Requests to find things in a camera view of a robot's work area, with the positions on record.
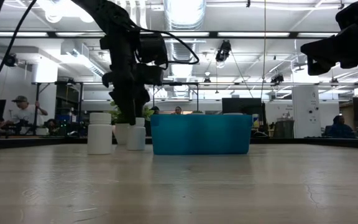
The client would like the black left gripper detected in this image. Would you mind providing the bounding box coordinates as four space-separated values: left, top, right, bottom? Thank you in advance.
99 30 164 126

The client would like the blue plastic basket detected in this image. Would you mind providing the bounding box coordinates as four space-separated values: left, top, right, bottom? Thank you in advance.
150 114 254 156

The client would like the green potted plant white pot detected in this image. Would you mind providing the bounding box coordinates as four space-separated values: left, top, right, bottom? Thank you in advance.
109 101 155 146

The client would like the white pillar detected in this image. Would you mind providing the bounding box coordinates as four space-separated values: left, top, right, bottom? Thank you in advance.
291 85 320 139

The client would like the black computer monitor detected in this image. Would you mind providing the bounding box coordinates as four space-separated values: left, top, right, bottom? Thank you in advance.
221 98 266 116

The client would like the black hanging camera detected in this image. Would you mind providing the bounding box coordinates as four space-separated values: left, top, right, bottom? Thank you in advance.
270 73 285 85
215 40 232 63
4 52 19 68

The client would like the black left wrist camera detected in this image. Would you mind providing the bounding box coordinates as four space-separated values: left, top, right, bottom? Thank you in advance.
137 32 170 67

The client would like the black overhead frame rail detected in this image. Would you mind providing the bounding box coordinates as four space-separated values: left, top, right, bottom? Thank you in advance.
0 30 338 39

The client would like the black aluminium table frame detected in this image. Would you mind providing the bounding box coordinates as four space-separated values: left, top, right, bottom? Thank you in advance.
0 136 358 152

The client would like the background metal frame rig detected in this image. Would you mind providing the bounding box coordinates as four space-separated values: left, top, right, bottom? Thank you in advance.
31 81 358 136

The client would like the silver ventilation duct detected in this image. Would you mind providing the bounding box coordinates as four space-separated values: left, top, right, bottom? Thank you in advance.
163 0 208 63

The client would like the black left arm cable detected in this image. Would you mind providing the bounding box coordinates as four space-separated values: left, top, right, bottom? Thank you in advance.
0 0 39 101

